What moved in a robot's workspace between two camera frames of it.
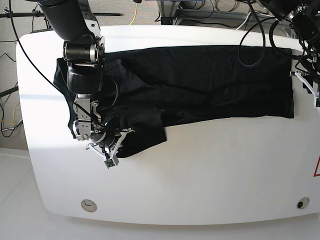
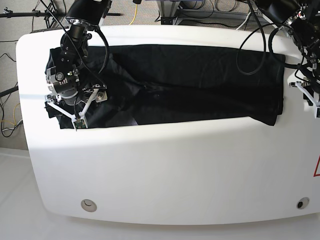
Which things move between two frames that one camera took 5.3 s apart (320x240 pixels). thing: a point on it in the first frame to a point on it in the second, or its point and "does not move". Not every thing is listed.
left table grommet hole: [88, 205] does not move
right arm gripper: [305, 84] to [299, 84]
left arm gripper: [108, 152] to [100, 94]
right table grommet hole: [303, 202] does not move
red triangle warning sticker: [317, 171] does not move
